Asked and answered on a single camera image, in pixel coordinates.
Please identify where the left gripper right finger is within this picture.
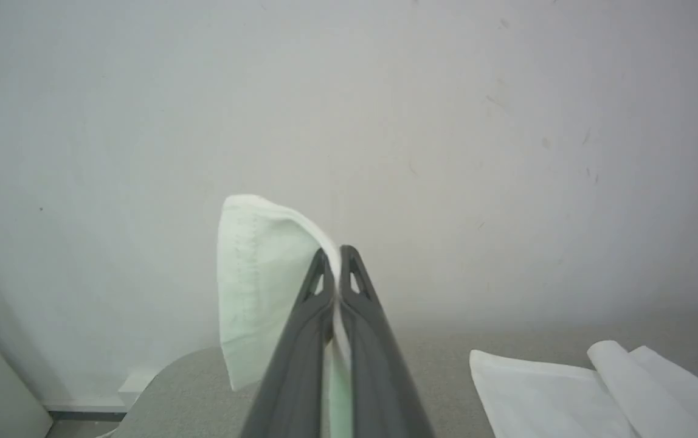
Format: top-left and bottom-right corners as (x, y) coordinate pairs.
(339, 245), (435, 438)

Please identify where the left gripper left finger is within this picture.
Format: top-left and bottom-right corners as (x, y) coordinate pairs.
(240, 248), (335, 438)

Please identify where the white long-sleeve garment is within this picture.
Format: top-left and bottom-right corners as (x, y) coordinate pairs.
(216, 194), (698, 438)

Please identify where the dark baseboard strip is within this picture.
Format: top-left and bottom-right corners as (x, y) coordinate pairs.
(47, 410), (128, 422)

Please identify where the white wall box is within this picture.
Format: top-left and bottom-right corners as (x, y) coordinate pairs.
(117, 367), (159, 409)

